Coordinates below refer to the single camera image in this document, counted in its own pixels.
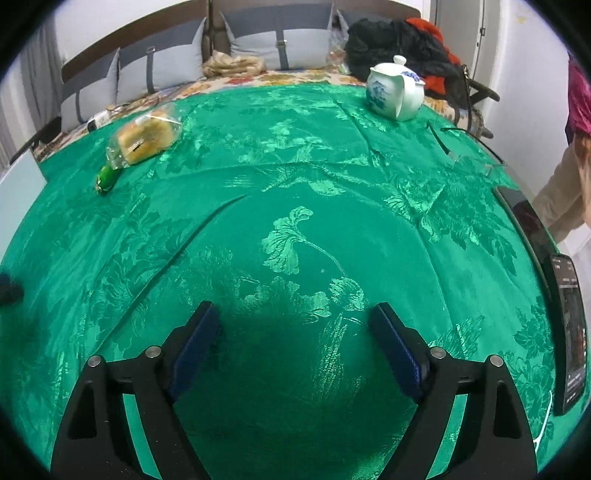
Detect green floral cloth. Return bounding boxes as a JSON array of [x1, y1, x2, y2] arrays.
[[0, 83, 591, 480]]

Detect black eyeglasses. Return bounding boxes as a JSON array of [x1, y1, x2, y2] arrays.
[[427, 121, 508, 177]]

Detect grey curtain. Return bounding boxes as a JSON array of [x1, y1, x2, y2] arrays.
[[0, 18, 61, 153]]

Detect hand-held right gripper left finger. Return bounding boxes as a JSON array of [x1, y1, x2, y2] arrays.
[[50, 301, 221, 480]]

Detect beige folded blanket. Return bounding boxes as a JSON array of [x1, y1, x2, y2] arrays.
[[202, 51, 266, 78]]

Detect white cardboard box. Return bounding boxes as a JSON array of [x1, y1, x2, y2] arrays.
[[0, 150, 49, 245]]

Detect white cable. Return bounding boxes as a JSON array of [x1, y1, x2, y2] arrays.
[[533, 390, 555, 455]]

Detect red garment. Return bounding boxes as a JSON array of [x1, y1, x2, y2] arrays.
[[405, 17, 462, 93]]

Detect green candy tube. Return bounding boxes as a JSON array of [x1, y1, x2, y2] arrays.
[[95, 164, 122, 195]]

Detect white door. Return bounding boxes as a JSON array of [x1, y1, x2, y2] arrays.
[[429, 0, 490, 88]]

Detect grey pillow with strap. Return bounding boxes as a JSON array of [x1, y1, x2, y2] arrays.
[[115, 17, 208, 104], [219, 4, 334, 71], [335, 9, 365, 38], [60, 48, 121, 132]]

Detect black chair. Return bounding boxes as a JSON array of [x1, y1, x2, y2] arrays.
[[462, 62, 502, 139], [9, 115, 63, 164]]

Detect white blue teapot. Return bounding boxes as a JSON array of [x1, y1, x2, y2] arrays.
[[366, 54, 426, 122]]

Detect black smartphone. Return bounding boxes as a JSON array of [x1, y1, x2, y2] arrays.
[[549, 253, 589, 416]]

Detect black clothes pile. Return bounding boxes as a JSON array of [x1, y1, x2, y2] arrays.
[[344, 18, 467, 93]]

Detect sponge cake packet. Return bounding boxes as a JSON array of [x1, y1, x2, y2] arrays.
[[105, 104, 183, 169]]

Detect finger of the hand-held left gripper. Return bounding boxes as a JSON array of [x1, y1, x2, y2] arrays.
[[0, 273, 24, 306]]

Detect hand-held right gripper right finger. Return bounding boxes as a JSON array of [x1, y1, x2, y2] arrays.
[[368, 302, 539, 480]]

